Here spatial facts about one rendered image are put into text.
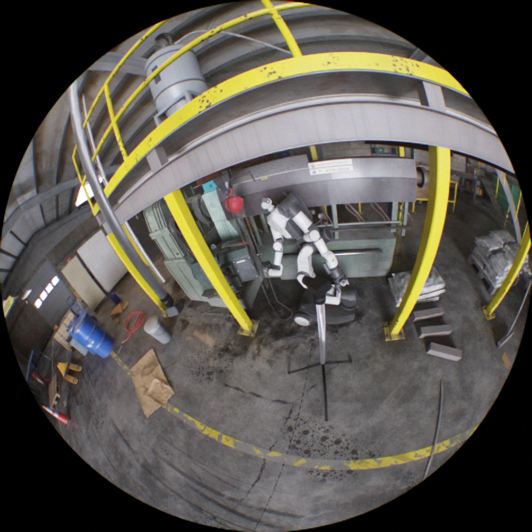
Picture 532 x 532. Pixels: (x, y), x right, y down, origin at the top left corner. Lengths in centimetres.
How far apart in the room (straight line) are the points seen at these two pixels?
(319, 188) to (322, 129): 105
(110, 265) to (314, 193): 676
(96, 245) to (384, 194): 754
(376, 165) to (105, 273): 751
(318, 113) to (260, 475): 247
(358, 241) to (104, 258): 722
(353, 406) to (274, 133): 200
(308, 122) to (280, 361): 191
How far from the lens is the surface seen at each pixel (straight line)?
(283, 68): 94
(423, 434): 198
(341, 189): 186
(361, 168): 188
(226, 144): 100
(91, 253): 696
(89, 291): 703
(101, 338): 408
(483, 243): 344
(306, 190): 185
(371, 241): 213
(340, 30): 567
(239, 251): 185
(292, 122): 90
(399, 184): 203
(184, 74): 246
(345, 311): 185
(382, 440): 180
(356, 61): 98
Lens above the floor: 168
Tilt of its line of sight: 36 degrees down
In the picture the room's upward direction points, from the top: 20 degrees counter-clockwise
